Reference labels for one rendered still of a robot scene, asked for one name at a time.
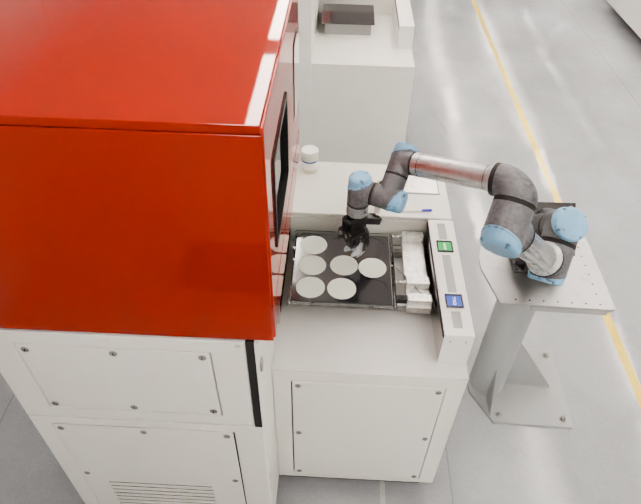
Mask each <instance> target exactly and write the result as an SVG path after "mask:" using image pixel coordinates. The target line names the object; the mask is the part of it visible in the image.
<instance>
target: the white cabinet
mask: <svg viewBox="0 0 641 504"><path fill-rule="evenodd" d="M467 382H468V380H455V379H435V378H414V377H394V376H373V375H353V374H332V373H312V372H291V371H272V383H273V397H274V411H275V425H276V439H277V453H278V467H279V474H280V475H282V476H297V477H316V478H335V479H354V480H372V481H391V482H410V483H420V482H424V483H432V482H433V479H434V477H435V474H436V471H437V468H438V465H439V462H440V459H441V456H442V454H443V451H444V448H445V445H446V442H447V439H448V436H449V434H450V431H451V428H452V425H453V422H454V419H455V416H456V414H457V411H458V408H459V405H460V402H461V399H462V396H463V394H464V391H465V388H466V385H467Z"/></svg>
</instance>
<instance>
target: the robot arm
mask: <svg viewBox="0 0 641 504"><path fill-rule="evenodd" d="M417 151H418V149H417V147H416V146H414V145H412V144H410V143H406V142H398V143H396V145H395V147H394V149H393V152H392V153H391V157H390V160H389V163H388V165H387V168H386V171H385V174H384V176H383V179H382V182H381V184H379V183H376V182H372V176H371V174H369V173H368V172H366V171H362V170H359V171H355V172H353V173H351V174H350V176H349V180H348V185H347V188H348V191H347V206H346V213H347V215H345V216H343V217H342V226H341V227H339V228H338V239H340V238H342V239H344V242H346V246H345V248H344V251H345V252H347V251H351V250H353V252H352V253H351V257H354V256H355V257H356V258H358V257H359V256H361V255H362V254H363V253H364V251H365V250H366V249H367V248H368V246H369V239H370V237H369V231H368V228H367V227H366V226H367V225H366V224H368V225H380V223H381V221H382V218H381V217H380V216H379V215H378V214H376V213H368V212H369V205H371V206H374V207H377V208H381V209H384V210H386V211H390V212H394V213H401V212H402V211H403V210H404V208H405V206H406V203H407V200H408V193H407V192H406V191H404V188H405V185H406V182H407V179H408V177H409V175H411V176H416V177H420V178H425V179H430V180H435V181H440V182H445V183H450V184H455V185H460V186H465V187H470V188H474V189H479V190H484V191H487V193H488V194H489V195H491V196H494V198H493V200H492V203H491V206H490V209H489V212H488V215H487V217H486V220H485V223H484V226H483V228H482V229H481V235H480V238H479V242H480V244H481V246H482V247H483V248H484V249H486V250H487V251H490V252H491V253H493V254H496V255H498V256H501V257H505V258H511V259H514V258H517V257H519V258H521V259H522V260H524V261H525V262H526V264H527V267H528V268H529V270H528V277H529V278H531V279H534V280H538V281H541V282H545V283H549V284H552V285H556V286H562V285H563V284H564V281H565V279H566V278H567V273H568V270H569V267H570V265H571V262H572V259H573V256H574V253H575V250H576V247H577V244H578V241H579V240H581V239H582V238H583V237H584V236H585V235H586V234H587V231H588V227H589V224H588V220H587V218H586V216H585V214H584V213H583V212H582V211H581V210H579V209H577V208H574V207H561V208H558V209H556V210H555V209H552V208H542V209H538V210H536V211H535V209H536V207H537V204H538V193H537V189H536V187H535V185H534V183H533V182H532V180H531V179H530V178H529V177H528V176H527V175H526V174H525V173H524V172H523V171H521V170H520V169H518V168H516V167H514V166H512V165H509V164H505V163H500V162H496V163H494V164H493V165H489V164H484V163H478V162H472V161H466V160H460V159H455V158H449V157H443V156H437V155H431V154H426V153H420V152H417ZM340 230H341V231H342V235H340V236H339V232H340Z"/></svg>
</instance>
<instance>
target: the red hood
mask: <svg viewBox="0 0 641 504"><path fill-rule="evenodd" d="M298 162H299V23H298V0H0V328H12V329H33V330H54V331H75V332H96V333H117V334H138V335H159V336H180V337H201V338H223V339H244V340H265V341H274V337H276V331H277V324H278V316H279V308H280V301H281V293H282V285H283V277H284V270H285V262H286V254H287V247H288V239H289V231H290V224H291V216H292V208H293V200H294V193H295V185H296V177H297V170H298Z"/></svg>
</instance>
